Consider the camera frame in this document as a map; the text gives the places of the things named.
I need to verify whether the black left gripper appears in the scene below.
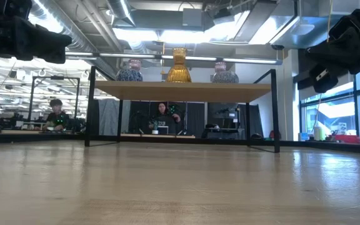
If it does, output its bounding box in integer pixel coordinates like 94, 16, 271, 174
0, 0, 73, 65

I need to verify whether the blue patterned round candle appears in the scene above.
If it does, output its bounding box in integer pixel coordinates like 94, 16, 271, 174
211, 70, 240, 84
116, 67, 144, 83

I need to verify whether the amber ribbed glass candlestick holder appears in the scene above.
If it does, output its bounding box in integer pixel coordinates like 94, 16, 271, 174
165, 47, 193, 84

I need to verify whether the person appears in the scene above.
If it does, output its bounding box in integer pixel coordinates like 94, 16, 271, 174
148, 102, 183, 136
41, 98, 72, 131

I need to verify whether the long LED strip light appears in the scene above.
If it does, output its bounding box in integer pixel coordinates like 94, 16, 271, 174
64, 51, 283, 66

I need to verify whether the white plastic bottle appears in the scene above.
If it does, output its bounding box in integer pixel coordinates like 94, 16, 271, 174
312, 126, 323, 141

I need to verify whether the red plastic bin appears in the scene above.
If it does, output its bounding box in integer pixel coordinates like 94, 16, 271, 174
334, 134, 360, 144

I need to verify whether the grey curtain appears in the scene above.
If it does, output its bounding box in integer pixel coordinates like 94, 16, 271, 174
98, 99, 131, 136

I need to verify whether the wooden shelf with black legs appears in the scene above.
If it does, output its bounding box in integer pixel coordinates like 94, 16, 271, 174
84, 65, 281, 154

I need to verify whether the wooden background table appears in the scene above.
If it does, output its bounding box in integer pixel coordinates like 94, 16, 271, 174
122, 133, 196, 140

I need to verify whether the black background rig frame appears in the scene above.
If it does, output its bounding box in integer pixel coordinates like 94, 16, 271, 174
29, 76, 81, 123

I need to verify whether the black aluminium table frame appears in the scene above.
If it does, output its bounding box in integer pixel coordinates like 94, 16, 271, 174
0, 131, 360, 156

